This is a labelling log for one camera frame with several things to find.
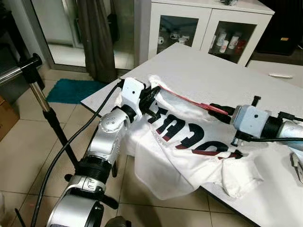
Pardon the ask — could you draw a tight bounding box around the red plastic clothes hanger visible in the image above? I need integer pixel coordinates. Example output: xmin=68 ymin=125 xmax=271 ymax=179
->
xmin=161 ymin=87 xmax=230 ymax=115

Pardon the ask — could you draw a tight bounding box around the white t-shirt with black print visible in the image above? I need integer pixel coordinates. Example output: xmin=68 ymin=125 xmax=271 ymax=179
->
xmin=116 ymin=75 xmax=264 ymax=200

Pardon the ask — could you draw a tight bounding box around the white drawer unit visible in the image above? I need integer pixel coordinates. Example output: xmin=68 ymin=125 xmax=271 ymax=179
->
xmin=246 ymin=59 xmax=303 ymax=88

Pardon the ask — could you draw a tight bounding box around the teal floor mat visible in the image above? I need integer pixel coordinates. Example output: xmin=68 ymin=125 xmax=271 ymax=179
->
xmin=46 ymin=79 xmax=108 ymax=105

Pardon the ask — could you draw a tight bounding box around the dark brown curtain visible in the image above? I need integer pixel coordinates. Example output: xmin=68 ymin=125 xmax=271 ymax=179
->
xmin=77 ymin=0 xmax=119 ymax=83

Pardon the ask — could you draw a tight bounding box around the white glass-door cabinet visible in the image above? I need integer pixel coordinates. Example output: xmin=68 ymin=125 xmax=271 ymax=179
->
xmin=149 ymin=0 xmax=274 ymax=66

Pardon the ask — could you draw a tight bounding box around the black speaker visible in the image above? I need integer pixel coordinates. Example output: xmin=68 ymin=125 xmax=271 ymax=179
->
xmin=258 ymin=0 xmax=303 ymax=56

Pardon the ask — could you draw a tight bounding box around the glass sliding door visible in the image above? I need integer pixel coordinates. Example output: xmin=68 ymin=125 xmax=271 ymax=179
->
xmin=19 ymin=0 xmax=152 ymax=71

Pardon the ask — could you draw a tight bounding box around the metal clothes rack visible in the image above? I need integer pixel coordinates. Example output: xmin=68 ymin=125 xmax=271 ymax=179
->
xmin=0 ymin=53 xmax=119 ymax=227

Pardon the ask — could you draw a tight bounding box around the brown cardboard box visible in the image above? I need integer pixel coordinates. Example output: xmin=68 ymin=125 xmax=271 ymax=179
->
xmin=0 ymin=97 xmax=19 ymax=141

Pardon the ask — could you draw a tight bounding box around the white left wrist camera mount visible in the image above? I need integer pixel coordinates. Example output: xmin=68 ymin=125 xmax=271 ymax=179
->
xmin=121 ymin=77 xmax=145 ymax=116

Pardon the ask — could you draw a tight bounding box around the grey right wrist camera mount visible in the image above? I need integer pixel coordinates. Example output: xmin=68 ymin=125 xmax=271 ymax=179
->
xmin=232 ymin=105 xmax=271 ymax=139

